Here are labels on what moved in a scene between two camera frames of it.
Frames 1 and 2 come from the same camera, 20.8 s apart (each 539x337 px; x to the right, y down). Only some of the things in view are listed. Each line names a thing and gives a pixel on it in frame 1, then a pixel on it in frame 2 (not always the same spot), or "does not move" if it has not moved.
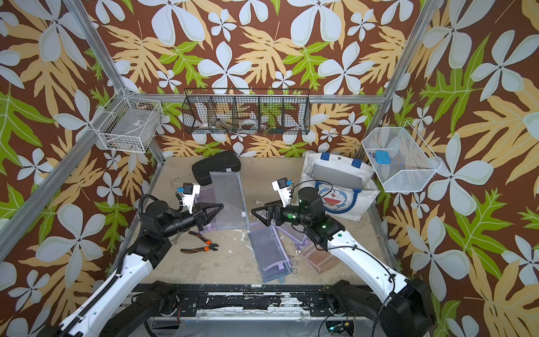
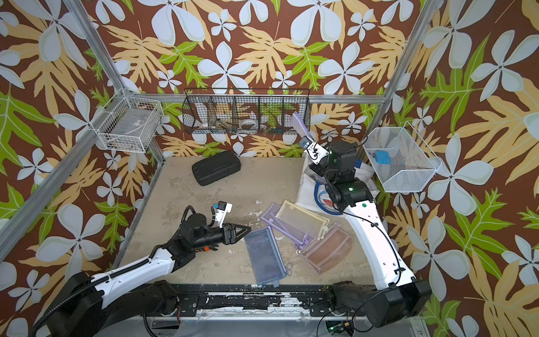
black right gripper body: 293,215 to 325,170
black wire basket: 247,111 does not move
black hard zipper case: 220,162 does not move
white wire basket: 128,123 does not move
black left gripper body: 196,220 to 213,235
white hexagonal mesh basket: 402,161 does not move
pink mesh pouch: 321,260 does not move
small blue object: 382,157 does not move
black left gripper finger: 203,206 to 232,232
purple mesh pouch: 225,188 to 299,125
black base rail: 251,300 does not move
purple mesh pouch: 297,236 does not move
